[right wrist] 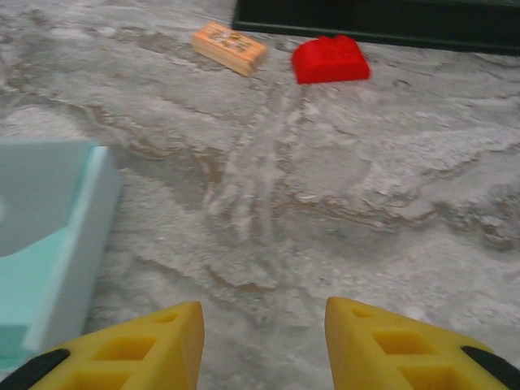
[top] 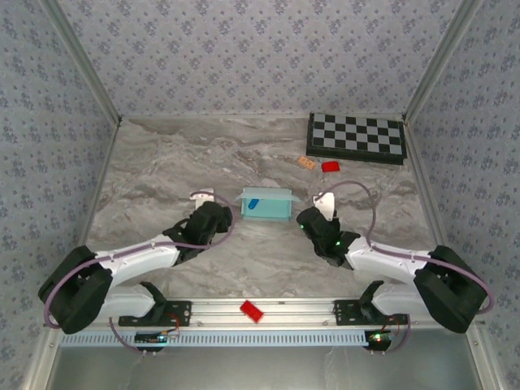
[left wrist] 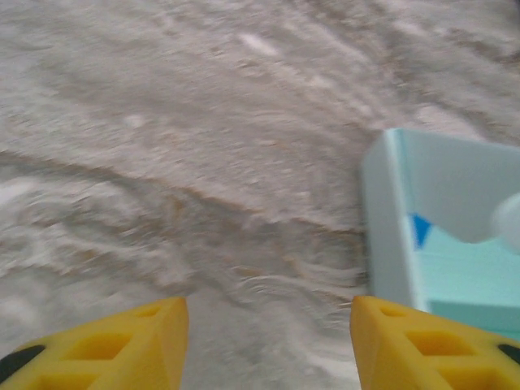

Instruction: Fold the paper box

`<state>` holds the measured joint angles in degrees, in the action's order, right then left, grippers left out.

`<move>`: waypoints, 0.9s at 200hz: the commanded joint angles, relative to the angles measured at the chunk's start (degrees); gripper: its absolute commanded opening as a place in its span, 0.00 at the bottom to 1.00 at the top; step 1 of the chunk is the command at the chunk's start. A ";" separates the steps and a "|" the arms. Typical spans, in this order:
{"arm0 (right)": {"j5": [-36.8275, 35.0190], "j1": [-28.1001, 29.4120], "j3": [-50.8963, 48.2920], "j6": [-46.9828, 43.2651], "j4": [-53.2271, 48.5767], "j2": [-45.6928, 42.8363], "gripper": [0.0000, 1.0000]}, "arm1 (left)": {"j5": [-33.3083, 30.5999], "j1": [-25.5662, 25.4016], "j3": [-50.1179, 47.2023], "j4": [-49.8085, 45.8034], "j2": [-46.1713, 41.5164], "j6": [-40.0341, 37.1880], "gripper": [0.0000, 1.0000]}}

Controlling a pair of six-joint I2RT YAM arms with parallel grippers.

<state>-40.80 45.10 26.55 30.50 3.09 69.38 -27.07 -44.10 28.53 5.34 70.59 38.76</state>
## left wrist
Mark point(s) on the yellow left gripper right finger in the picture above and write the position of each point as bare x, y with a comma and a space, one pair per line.
373, 345

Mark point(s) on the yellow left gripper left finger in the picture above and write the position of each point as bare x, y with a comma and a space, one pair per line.
170, 345

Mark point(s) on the light blue paper box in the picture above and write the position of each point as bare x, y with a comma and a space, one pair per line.
390, 243

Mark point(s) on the small blue object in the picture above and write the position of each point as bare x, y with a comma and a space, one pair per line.
420, 229

